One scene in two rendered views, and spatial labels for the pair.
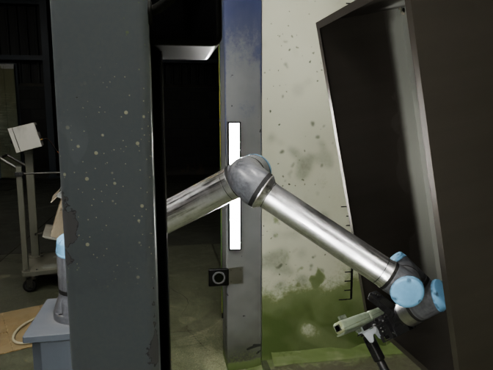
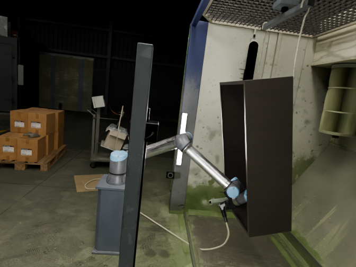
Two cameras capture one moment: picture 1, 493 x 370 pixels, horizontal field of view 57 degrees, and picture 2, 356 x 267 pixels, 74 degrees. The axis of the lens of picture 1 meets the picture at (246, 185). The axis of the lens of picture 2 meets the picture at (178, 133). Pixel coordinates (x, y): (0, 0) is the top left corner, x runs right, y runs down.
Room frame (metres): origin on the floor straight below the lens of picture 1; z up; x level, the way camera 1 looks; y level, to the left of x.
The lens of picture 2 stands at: (-0.51, -0.12, 1.50)
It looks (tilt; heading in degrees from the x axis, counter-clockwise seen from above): 10 degrees down; 5
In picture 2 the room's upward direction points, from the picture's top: 7 degrees clockwise
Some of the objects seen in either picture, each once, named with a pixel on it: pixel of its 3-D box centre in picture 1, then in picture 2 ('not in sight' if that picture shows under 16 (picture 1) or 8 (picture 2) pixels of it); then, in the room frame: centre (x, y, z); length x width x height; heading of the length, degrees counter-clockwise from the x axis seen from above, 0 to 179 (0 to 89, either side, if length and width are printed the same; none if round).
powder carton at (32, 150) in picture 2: not in sight; (32, 147); (2.99, 2.54, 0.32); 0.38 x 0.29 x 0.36; 17
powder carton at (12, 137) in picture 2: not in sight; (12, 145); (2.95, 2.84, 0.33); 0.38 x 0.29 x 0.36; 19
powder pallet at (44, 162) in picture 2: not in sight; (34, 154); (3.36, 2.77, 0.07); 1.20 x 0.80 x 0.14; 17
